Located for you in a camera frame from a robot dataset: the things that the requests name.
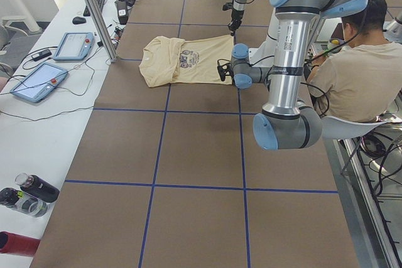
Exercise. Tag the upper blue teach pendant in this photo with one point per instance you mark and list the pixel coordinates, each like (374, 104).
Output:
(74, 46)

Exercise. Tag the blue teach pendant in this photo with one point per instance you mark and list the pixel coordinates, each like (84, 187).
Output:
(74, 46)
(39, 83)

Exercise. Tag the lower blue teach pendant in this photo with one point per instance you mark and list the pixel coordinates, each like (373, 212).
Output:
(39, 83)

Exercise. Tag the red cylinder bottle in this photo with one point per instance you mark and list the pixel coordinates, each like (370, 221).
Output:
(16, 244)

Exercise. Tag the clear drink bottle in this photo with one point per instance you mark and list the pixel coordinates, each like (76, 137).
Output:
(23, 202)

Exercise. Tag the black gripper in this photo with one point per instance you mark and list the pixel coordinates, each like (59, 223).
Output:
(235, 16)

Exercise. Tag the seated person in beige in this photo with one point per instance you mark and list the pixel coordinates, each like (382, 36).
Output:
(360, 81)

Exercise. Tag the white plastic chair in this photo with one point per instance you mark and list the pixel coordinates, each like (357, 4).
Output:
(336, 128)

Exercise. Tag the black computer mouse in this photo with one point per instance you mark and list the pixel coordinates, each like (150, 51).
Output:
(78, 20)

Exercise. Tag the cream long-sleeve graphic shirt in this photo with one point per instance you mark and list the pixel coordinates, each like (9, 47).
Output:
(175, 60)

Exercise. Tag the black drink bottle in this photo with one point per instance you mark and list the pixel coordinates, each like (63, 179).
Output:
(35, 186)

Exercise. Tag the aluminium frame post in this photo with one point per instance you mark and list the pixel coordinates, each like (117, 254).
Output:
(101, 27)

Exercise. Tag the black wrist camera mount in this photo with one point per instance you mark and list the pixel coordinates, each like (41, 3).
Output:
(224, 68)
(227, 6)

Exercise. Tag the white central mounting column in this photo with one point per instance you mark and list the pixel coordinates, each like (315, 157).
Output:
(264, 55)

